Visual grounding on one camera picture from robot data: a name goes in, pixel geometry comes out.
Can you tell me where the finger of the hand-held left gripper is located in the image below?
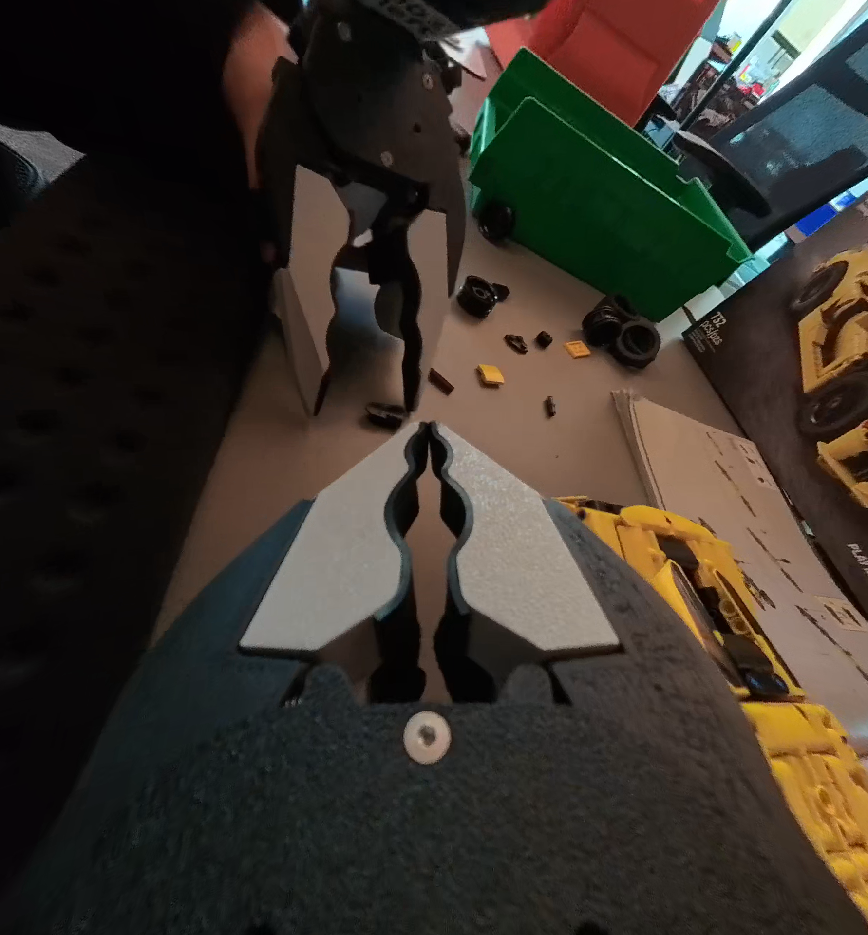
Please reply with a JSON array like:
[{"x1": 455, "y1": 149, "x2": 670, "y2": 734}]
[
  {"x1": 272, "y1": 165, "x2": 356, "y2": 419},
  {"x1": 373, "y1": 206, "x2": 453, "y2": 414}
]

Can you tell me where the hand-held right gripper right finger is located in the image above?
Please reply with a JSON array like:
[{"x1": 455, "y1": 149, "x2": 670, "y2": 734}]
[{"x1": 430, "y1": 422, "x2": 623, "y2": 704}]

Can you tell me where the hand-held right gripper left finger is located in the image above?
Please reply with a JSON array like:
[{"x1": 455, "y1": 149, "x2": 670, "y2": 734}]
[{"x1": 239, "y1": 422, "x2": 431, "y2": 704}]

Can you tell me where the yellow toy brick car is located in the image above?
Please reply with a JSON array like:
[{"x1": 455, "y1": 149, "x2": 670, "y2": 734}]
[{"x1": 554, "y1": 497, "x2": 868, "y2": 935}]

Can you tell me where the person's left forearm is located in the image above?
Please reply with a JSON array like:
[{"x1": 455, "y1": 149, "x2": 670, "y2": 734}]
[{"x1": 0, "y1": 0, "x2": 289, "y2": 158}]

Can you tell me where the grey desk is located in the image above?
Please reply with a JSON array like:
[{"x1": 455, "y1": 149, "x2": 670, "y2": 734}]
[{"x1": 149, "y1": 44, "x2": 868, "y2": 768}]

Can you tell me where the person's left hand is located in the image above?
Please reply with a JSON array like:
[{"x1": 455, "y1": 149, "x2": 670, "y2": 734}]
[{"x1": 222, "y1": 9, "x2": 293, "y2": 159}]

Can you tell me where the black toy tire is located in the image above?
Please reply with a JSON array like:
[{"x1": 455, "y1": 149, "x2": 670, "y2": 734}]
[
  {"x1": 608, "y1": 316, "x2": 663, "y2": 371},
  {"x1": 476, "y1": 200, "x2": 517, "y2": 246},
  {"x1": 455, "y1": 275, "x2": 500, "y2": 319},
  {"x1": 581, "y1": 294, "x2": 631, "y2": 349}
]

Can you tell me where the pile of black yellow bricks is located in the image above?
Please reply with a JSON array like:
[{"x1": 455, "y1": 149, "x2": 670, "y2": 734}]
[{"x1": 427, "y1": 281, "x2": 593, "y2": 419}]

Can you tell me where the green plastic bin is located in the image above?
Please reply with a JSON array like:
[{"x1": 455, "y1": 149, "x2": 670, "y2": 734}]
[{"x1": 468, "y1": 47, "x2": 754, "y2": 324}]

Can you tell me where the building instruction booklet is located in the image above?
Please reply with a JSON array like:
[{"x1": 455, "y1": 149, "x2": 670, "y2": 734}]
[{"x1": 611, "y1": 389, "x2": 868, "y2": 740}]

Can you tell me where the red plastic bin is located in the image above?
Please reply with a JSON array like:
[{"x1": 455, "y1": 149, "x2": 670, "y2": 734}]
[{"x1": 485, "y1": 0, "x2": 721, "y2": 127}]

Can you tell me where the toy car set box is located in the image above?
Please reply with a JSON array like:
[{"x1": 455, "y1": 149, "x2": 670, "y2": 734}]
[{"x1": 681, "y1": 168, "x2": 868, "y2": 656}]

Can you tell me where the black mesh office chair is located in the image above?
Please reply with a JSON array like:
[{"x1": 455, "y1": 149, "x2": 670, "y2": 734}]
[{"x1": 671, "y1": 15, "x2": 868, "y2": 251}]

